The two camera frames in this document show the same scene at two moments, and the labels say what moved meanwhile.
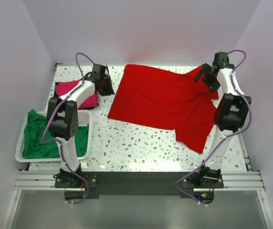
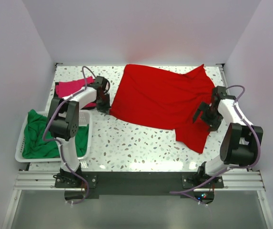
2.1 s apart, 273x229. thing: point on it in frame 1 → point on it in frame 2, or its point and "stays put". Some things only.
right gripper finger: (206, 68) → (203, 106)
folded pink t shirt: (63, 87) stays put
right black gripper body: (208, 73) → (211, 112)
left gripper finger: (103, 88) → (101, 105)
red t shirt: (166, 97) stays put
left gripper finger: (109, 89) → (107, 103)
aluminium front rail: (45, 181) stays put
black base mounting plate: (89, 185) stays put
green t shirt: (34, 148) stays put
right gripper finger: (212, 82) → (213, 123)
